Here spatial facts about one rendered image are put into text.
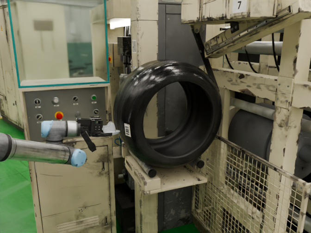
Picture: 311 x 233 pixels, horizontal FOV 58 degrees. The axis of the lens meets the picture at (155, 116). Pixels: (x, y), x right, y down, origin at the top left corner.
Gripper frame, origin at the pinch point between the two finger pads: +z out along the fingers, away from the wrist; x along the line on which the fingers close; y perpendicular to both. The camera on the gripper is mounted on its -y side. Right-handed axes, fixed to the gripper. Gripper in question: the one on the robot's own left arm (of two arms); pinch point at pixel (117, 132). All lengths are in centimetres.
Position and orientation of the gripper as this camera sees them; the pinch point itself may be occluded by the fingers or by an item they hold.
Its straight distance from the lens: 142.5
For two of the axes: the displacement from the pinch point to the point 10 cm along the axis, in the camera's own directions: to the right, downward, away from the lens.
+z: 9.2, 0.2, 3.9
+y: 1.1, -9.7, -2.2
